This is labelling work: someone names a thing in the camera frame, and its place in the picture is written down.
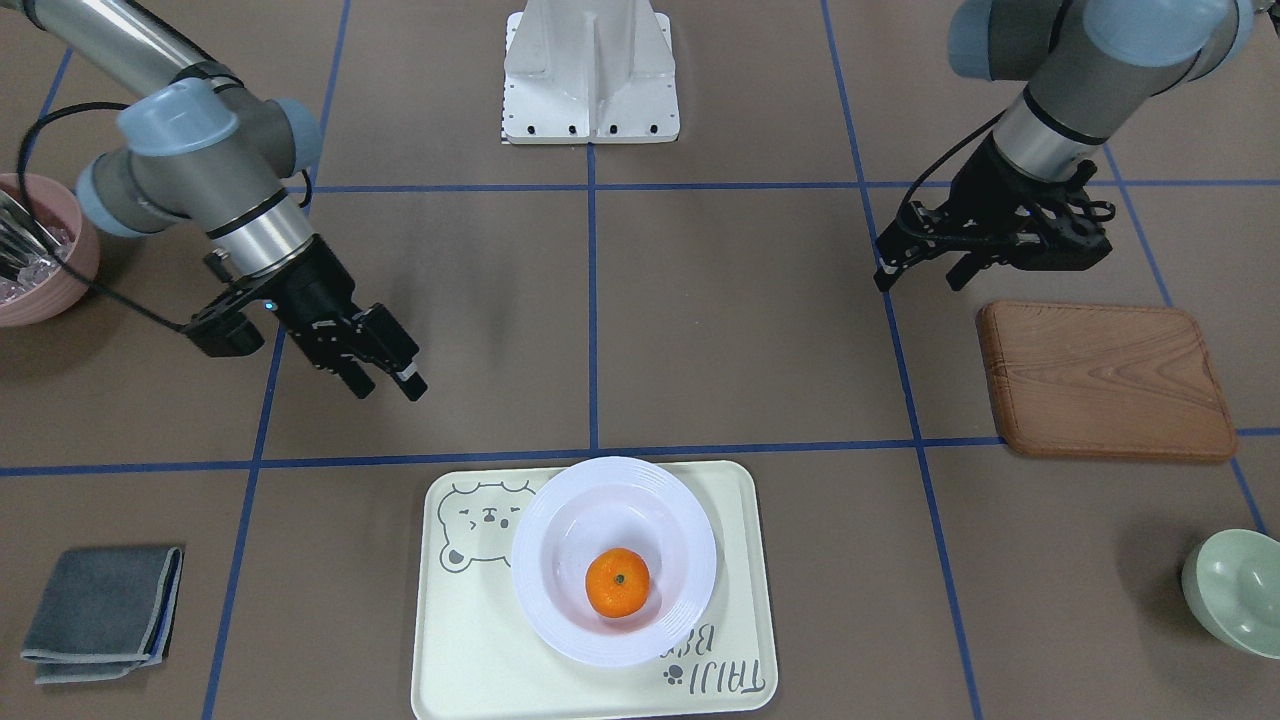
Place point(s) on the metal scoop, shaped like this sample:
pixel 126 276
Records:
pixel 25 245

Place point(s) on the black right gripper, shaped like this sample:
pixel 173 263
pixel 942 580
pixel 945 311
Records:
pixel 312 293

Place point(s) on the folded grey cloth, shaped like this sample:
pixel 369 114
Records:
pixel 105 612

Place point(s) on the pink bowl with ice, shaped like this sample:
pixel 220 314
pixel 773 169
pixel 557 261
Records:
pixel 79 253

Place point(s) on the orange mandarin fruit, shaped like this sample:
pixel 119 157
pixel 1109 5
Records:
pixel 617 583

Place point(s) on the light green bowl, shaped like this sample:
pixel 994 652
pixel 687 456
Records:
pixel 1230 583

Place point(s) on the white round plate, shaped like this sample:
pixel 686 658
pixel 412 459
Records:
pixel 588 509

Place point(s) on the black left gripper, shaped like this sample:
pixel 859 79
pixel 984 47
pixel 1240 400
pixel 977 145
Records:
pixel 982 187

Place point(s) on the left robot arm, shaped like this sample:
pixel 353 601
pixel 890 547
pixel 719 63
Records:
pixel 1086 68

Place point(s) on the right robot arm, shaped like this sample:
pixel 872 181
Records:
pixel 200 148

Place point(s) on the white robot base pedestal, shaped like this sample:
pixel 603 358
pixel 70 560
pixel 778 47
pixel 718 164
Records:
pixel 579 72

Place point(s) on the brown wooden tray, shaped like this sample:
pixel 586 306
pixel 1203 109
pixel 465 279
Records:
pixel 1107 381

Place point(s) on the cream bear tray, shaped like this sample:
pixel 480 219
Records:
pixel 476 657

